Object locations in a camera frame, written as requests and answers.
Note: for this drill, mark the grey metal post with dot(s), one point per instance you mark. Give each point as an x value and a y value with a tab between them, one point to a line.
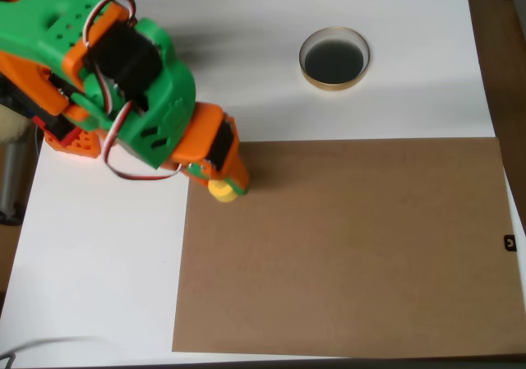
10	180

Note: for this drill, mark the brown cardboard sheet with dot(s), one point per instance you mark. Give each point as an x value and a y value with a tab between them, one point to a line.
349	241

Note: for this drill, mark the beige cloth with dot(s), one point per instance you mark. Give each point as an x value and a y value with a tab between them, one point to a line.
10	124

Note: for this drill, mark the round dish with gold rim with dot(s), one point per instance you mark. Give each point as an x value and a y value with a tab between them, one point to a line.
335	63

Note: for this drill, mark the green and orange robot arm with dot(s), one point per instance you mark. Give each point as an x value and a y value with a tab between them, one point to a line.
164	98

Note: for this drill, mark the orange gripper black servo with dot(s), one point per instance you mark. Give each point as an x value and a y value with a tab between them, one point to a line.
210	132

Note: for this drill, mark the small yellow plastic piece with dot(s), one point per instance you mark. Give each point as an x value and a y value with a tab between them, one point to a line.
222	193

